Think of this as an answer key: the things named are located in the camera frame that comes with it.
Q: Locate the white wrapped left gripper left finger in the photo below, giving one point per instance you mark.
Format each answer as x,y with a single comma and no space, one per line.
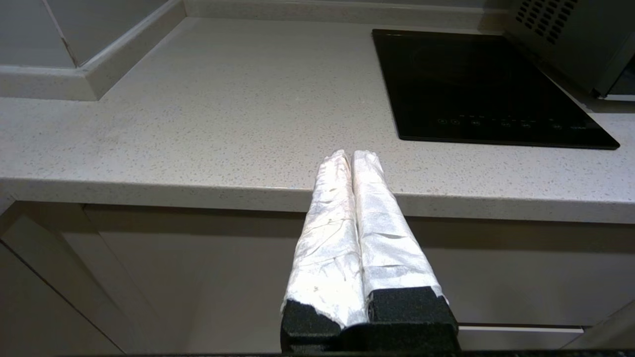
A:
325,248

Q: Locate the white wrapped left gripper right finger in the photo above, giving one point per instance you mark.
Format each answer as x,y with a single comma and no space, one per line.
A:
392,248

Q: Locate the dark glass microwave door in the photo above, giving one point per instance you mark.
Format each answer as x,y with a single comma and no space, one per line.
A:
626,84

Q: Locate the silver microwave oven body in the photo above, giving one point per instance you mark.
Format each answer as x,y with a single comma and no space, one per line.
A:
570,44

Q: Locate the beige cabinet drawer front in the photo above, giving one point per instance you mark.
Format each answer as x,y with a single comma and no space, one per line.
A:
521,339
521,267
198,277

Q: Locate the black induction cooktop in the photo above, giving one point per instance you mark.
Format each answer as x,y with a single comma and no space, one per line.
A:
496,84

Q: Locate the beige corner cabinet panel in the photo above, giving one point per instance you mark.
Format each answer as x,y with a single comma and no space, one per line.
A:
44,297

